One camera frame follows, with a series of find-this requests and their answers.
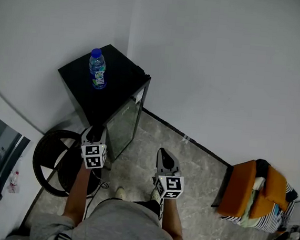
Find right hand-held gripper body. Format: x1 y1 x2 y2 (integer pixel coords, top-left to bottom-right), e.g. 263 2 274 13
152 165 186 201

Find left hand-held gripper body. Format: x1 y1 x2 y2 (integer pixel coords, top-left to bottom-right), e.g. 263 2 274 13
78 138 108 171

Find black glass cabinet door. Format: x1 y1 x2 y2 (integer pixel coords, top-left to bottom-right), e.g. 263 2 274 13
100 72 151 166

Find black mini fridge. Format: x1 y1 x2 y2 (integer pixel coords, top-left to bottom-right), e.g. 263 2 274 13
49 39 154 166

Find person's right forearm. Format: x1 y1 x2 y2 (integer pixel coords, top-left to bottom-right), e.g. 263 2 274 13
159 197 193 240

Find person's left forearm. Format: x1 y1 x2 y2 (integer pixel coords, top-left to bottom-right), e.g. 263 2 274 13
61 165 93 226

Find person's right white shoe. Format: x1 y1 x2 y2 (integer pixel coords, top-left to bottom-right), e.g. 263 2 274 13
150 188 163 202

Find person's black shorts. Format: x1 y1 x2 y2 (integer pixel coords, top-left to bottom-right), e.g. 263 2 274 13
130 198 164 220

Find dark wicker chair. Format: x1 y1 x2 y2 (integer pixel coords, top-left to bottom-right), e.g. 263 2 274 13
29 127 115 202

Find blue capped water bottle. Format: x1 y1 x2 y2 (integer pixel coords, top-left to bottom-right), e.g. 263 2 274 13
86 47 111 91

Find person's grey shirt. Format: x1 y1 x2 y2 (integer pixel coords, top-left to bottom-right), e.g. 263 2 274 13
29 191 219 240

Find pale green cloth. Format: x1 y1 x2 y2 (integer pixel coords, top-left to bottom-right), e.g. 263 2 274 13
240 189 260 228

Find clear bag with small bottles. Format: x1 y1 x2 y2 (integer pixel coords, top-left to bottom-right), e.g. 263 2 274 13
7 169 22 194

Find small white cloth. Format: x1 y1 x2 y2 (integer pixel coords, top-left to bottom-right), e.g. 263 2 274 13
254 176 266 191

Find black garment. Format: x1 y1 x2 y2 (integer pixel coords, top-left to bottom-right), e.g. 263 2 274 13
254 158 271 179

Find black white striped cloth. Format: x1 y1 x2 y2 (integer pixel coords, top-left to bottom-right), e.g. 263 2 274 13
220 176 300 236

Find grey framed panel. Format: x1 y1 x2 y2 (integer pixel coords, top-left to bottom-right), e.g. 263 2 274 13
289 197 300 227

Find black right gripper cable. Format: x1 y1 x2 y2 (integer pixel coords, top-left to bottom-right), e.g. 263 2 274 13
157 198 165 222

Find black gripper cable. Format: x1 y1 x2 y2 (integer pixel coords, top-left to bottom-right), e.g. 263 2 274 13
84 169 111 221
157 198 165 222

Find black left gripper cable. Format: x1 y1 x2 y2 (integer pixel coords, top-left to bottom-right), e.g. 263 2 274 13
84 169 111 221

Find black armchair frame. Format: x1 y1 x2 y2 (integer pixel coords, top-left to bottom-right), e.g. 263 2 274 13
211 164 234 210

